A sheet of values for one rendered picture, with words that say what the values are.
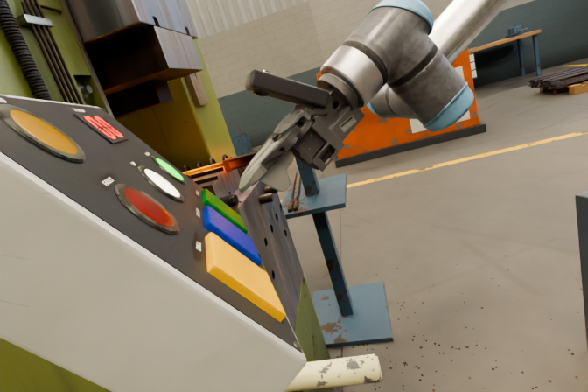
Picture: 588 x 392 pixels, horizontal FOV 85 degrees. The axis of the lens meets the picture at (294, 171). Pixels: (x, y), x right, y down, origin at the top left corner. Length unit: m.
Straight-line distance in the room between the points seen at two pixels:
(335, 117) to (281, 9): 8.12
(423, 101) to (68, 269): 0.49
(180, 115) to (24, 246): 1.03
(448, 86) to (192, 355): 0.48
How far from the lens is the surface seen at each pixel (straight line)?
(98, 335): 0.24
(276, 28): 8.54
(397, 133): 4.40
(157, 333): 0.23
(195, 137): 1.21
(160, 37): 0.85
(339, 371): 0.70
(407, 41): 0.52
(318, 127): 0.46
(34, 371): 0.87
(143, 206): 0.26
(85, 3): 0.87
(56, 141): 0.27
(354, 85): 0.47
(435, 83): 0.54
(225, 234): 0.35
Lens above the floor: 1.14
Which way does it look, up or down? 14 degrees down
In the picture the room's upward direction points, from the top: 17 degrees counter-clockwise
